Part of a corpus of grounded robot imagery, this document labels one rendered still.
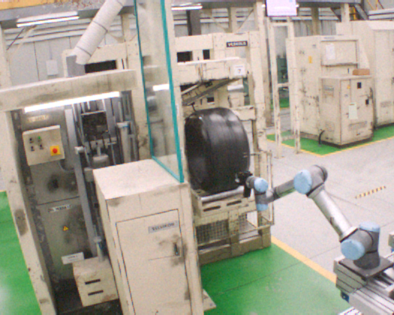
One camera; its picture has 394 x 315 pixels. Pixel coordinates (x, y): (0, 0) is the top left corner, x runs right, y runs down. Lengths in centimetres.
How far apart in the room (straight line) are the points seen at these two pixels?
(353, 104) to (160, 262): 572
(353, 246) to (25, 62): 1027
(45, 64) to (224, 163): 923
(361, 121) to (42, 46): 828
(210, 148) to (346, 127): 489
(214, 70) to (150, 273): 155
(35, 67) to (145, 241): 968
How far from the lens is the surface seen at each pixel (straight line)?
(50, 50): 1132
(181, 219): 193
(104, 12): 273
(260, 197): 231
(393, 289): 212
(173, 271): 203
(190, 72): 282
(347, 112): 712
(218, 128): 250
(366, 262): 218
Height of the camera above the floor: 187
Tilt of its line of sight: 16 degrees down
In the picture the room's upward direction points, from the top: 6 degrees counter-clockwise
